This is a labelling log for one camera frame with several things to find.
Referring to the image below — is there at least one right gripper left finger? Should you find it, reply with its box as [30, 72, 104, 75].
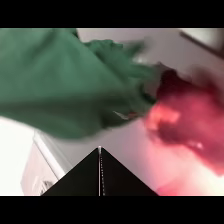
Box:
[41, 146, 101, 197]

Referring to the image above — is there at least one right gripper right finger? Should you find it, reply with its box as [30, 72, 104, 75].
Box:
[99, 146, 159, 197]

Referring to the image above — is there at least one red garment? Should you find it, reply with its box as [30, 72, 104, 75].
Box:
[143, 66, 224, 197]

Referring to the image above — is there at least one green garment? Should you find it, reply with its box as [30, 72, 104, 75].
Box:
[0, 28, 161, 140]

